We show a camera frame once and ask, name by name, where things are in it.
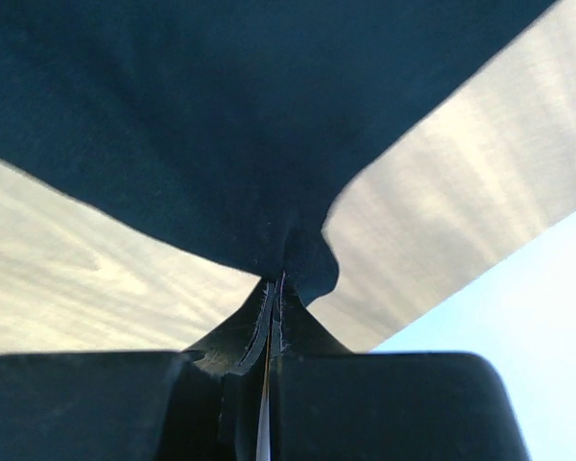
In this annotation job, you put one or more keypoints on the black t shirt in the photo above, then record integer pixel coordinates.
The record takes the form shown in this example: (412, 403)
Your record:
(228, 128)

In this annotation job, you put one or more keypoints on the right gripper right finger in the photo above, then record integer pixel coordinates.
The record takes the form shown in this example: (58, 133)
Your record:
(328, 403)

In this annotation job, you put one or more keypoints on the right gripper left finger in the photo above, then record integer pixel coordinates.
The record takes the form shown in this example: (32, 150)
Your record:
(199, 404)

